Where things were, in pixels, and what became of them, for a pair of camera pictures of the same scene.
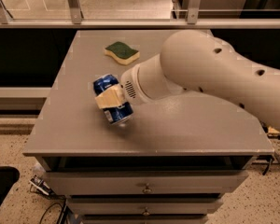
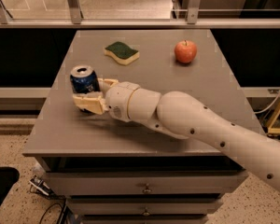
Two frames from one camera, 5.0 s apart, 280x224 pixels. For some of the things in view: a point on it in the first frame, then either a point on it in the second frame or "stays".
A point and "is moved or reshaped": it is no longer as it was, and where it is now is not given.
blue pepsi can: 117,114 is moved or reshaped
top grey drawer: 133,182 stays
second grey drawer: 147,206 stays
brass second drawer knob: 146,212 stays
